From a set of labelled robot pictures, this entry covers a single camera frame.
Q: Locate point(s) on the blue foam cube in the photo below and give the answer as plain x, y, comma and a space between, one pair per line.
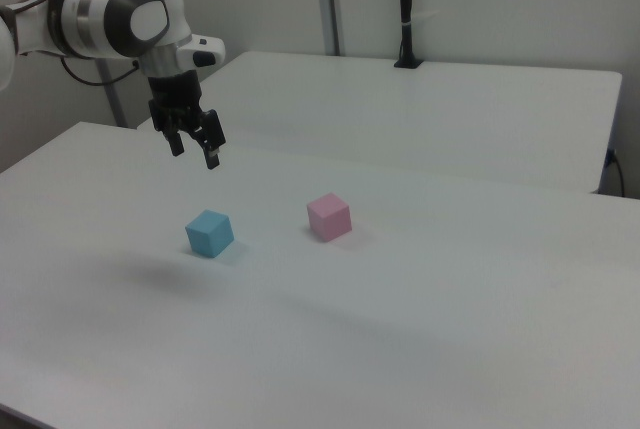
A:
207, 234

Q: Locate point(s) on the pink foam cube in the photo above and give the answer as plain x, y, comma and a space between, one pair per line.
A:
327, 219

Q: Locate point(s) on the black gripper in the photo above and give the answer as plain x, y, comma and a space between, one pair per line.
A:
175, 94

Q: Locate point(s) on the white rectangular table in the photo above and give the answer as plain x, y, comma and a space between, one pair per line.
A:
400, 114

